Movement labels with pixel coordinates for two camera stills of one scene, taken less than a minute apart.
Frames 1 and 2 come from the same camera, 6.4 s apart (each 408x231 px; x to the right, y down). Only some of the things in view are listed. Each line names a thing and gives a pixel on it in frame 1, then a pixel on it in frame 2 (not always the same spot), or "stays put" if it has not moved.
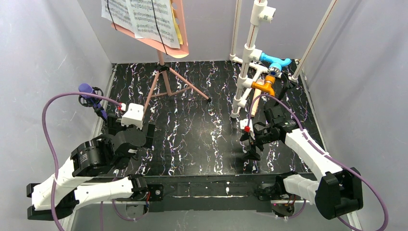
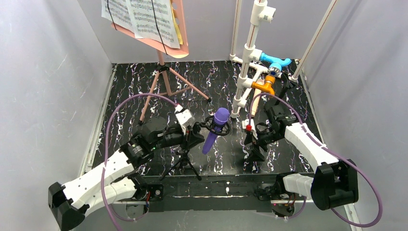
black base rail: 213,194 stays put
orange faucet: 269,81 stays put
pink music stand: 162,66 stays put
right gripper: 253,140 stays put
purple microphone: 84,87 -> 221,117
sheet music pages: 153,20 stays put
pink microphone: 258,93 stays put
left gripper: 111,120 -> 192,136
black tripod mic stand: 91,102 -> 222,128
